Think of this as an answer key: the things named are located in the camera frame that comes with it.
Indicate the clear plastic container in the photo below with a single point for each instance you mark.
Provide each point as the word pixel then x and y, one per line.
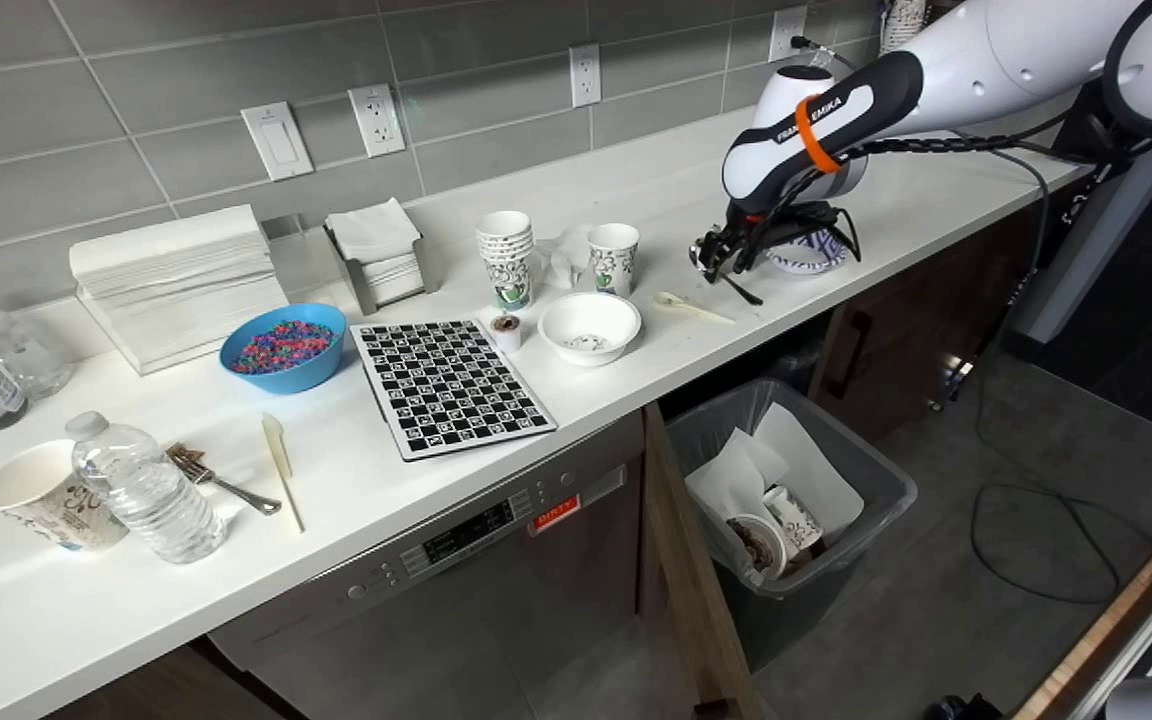
pixel 35 347

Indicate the grey trash bin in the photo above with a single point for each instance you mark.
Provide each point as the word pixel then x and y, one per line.
pixel 829 586

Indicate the blue bowl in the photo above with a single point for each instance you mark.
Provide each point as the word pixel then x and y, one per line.
pixel 322 369

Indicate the white waste paper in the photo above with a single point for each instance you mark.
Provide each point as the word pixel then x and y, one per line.
pixel 801 466

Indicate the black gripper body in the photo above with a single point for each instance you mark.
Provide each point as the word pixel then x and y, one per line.
pixel 779 230

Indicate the discarded paper cup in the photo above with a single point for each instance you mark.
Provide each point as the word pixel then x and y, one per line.
pixel 763 546

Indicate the cream plastic spoon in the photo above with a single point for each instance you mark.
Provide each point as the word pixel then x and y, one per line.
pixel 689 311

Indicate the glass jar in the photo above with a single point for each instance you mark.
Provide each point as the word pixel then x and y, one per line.
pixel 148 495

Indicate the white wall outlet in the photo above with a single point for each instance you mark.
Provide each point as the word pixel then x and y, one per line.
pixel 584 73
pixel 784 30
pixel 377 121

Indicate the colourful candy pile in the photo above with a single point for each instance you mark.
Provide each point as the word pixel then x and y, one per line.
pixel 282 347

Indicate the steel dishwasher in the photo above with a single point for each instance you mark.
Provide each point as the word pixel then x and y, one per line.
pixel 469 613

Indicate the black dotted pod tray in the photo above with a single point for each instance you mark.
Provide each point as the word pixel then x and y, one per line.
pixel 449 384

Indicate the wooden frame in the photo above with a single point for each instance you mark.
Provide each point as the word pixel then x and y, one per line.
pixel 1111 635

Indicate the wooden stick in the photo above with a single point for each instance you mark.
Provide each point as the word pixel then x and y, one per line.
pixel 282 460

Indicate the open cabinet door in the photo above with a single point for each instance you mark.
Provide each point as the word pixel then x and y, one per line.
pixel 683 573

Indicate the grey napkin dispenser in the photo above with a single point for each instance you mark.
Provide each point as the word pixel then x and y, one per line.
pixel 377 261

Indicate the white ceramic bowl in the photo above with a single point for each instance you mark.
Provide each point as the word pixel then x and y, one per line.
pixel 590 320

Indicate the small open coffee pod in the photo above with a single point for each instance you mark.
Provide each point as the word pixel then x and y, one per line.
pixel 506 325

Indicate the large floral paper cup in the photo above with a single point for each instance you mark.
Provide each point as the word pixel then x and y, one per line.
pixel 43 501

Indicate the white wall switch plate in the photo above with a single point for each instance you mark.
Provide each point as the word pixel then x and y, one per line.
pixel 278 140

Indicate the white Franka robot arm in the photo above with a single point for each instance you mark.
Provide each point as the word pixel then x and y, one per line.
pixel 1001 52

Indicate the silver fork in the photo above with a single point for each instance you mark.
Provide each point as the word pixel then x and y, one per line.
pixel 221 481

